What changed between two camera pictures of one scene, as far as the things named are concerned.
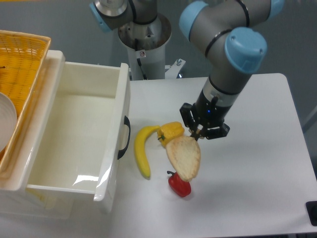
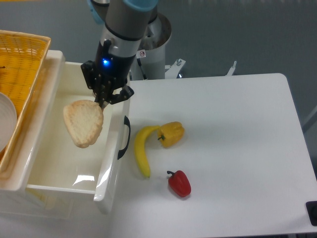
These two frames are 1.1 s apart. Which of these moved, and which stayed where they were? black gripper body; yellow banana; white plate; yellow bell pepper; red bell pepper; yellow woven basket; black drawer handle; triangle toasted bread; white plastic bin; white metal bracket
Moved: black gripper body; triangle toasted bread
Stayed: yellow woven basket; red bell pepper; white plate; yellow banana; white metal bracket; yellow bell pepper; white plastic bin; black drawer handle
